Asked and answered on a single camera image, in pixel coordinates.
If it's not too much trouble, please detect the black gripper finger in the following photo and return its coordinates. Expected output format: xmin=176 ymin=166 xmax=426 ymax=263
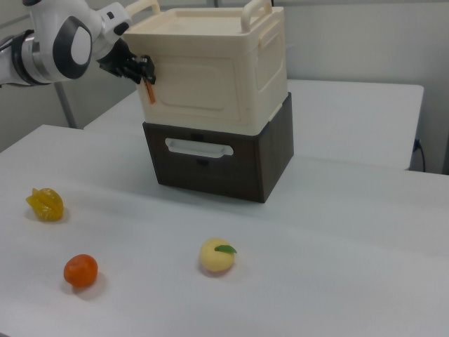
xmin=120 ymin=66 xmax=157 ymax=86
xmin=132 ymin=53 xmax=156 ymax=72

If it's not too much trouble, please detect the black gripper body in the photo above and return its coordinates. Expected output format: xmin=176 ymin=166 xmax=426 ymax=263
xmin=96 ymin=38 xmax=137 ymax=78

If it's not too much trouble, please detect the cream cabinet door orange handle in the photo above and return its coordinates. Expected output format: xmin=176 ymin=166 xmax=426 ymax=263
xmin=135 ymin=52 xmax=254 ymax=128

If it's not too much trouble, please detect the cream plastic storage cabinet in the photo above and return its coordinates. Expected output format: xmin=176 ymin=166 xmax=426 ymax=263
xmin=121 ymin=0 xmax=288 ymax=136

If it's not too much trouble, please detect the dark brown drawer box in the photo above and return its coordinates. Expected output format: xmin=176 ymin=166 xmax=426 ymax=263
xmin=142 ymin=91 xmax=295 ymax=204

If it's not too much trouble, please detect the yellow toy starfruit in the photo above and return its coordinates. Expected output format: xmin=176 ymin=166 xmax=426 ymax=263
xmin=25 ymin=187 xmax=65 ymax=223

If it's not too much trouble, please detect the pale yellow toy peach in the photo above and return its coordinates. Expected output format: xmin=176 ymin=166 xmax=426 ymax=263
xmin=199 ymin=237 xmax=238 ymax=274

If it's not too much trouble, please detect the orange toy tangerine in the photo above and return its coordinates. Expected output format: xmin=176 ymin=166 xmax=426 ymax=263
xmin=63 ymin=253 xmax=99 ymax=289

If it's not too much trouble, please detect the grey metal frame post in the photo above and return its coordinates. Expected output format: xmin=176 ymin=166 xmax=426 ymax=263
xmin=52 ymin=82 xmax=79 ymax=129

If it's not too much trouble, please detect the white drawer handle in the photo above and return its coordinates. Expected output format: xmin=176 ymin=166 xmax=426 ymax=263
xmin=164 ymin=137 xmax=235 ymax=159

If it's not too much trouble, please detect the black wall power cable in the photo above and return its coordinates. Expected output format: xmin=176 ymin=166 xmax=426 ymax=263
xmin=413 ymin=138 xmax=427 ymax=173

